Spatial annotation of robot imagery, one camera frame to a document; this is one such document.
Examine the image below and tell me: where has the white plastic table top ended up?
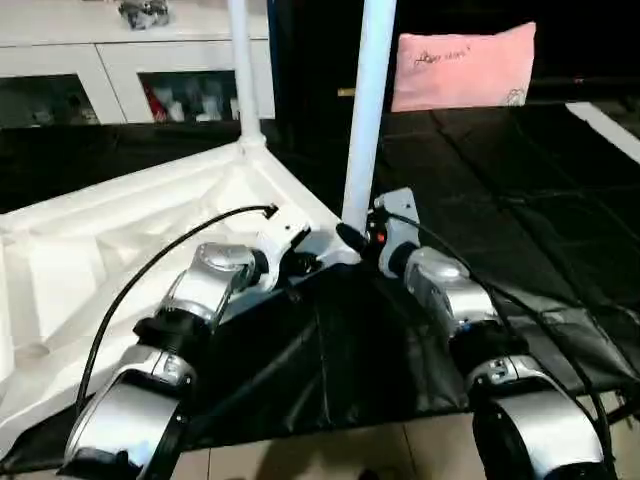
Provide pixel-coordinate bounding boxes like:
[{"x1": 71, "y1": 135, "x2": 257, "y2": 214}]
[{"x1": 0, "y1": 135, "x2": 363, "y2": 456}]

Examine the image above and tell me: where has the black work mat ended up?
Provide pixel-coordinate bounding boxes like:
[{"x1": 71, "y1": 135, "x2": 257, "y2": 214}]
[{"x1": 0, "y1": 100, "x2": 640, "y2": 473}]

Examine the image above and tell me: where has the dark ornament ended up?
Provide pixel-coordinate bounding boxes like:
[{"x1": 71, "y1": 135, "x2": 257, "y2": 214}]
[{"x1": 118, "y1": 0, "x2": 171, "y2": 29}]

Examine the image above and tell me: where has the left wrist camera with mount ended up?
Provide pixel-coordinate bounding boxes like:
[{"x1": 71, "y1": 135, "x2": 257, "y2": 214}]
[{"x1": 250, "y1": 213, "x2": 313, "y2": 291}]

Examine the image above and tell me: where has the white cabinet with glass doors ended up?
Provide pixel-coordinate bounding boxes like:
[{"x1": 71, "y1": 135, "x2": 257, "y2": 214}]
[{"x1": 0, "y1": 0, "x2": 276, "y2": 129}]

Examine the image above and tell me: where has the dark low tv bench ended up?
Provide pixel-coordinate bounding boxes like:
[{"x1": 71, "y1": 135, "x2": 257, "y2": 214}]
[{"x1": 535, "y1": 74, "x2": 640, "y2": 107}]

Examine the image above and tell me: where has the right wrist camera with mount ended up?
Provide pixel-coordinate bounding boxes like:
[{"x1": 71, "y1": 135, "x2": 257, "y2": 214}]
[{"x1": 370, "y1": 187, "x2": 421, "y2": 276}]

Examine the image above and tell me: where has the pink pillow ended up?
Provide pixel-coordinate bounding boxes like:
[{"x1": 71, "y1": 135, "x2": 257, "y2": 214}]
[{"x1": 390, "y1": 22, "x2": 538, "y2": 113}]

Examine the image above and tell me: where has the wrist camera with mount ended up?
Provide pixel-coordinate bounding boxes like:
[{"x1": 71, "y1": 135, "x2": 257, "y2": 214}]
[
  {"x1": 370, "y1": 187, "x2": 421, "y2": 276},
  {"x1": 250, "y1": 213, "x2": 313, "y2": 291}
]

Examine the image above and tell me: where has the black furniture with yellow label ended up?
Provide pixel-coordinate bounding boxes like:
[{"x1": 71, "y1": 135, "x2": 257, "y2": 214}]
[{"x1": 268, "y1": 0, "x2": 640, "y2": 111}]

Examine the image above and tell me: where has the white plastic table leg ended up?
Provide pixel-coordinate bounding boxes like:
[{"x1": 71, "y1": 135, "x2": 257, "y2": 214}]
[
  {"x1": 226, "y1": 0, "x2": 269, "y2": 153},
  {"x1": 340, "y1": 0, "x2": 399, "y2": 236}
]

